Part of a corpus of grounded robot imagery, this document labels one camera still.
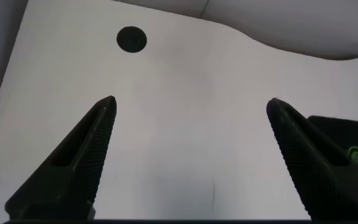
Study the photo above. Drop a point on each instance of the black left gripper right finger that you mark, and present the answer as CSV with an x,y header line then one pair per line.
x,y
325,180

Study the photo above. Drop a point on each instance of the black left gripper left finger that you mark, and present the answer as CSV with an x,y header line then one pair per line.
x,y
73,174

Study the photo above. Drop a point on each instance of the black green snake mouse pad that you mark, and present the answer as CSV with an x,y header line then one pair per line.
x,y
337,130

